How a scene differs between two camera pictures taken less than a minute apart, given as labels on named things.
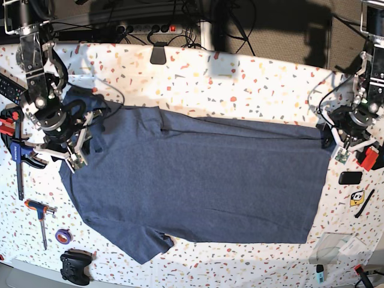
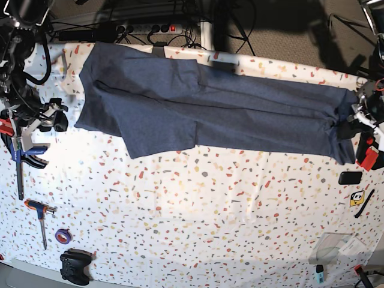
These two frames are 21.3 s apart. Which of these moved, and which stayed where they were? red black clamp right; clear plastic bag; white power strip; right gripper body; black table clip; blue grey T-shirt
Moved: blue grey T-shirt; right gripper body
Stayed: clear plastic bag; red black clamp right; white power strip; black table clip
